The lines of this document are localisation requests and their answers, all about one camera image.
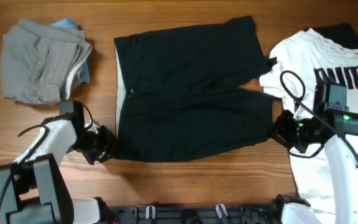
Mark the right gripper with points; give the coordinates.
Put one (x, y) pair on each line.
(286, 116)

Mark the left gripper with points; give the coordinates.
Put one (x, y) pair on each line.
(104, 155)

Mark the black shorts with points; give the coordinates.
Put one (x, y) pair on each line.
(185, 97)

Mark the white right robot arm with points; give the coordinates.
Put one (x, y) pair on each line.
(337, 133)

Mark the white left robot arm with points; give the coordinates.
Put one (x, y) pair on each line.
(32, 189)

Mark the white Puma t-shirt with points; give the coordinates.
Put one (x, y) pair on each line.
(316, 77)

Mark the folded grey shorts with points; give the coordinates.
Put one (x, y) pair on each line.
(39, 65)

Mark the black garment under t-shirt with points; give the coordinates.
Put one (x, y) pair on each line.
(341, 34)

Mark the folded blue garment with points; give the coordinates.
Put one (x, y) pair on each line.
(65, 23)

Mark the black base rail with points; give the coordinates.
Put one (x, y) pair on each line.
(219, 214)

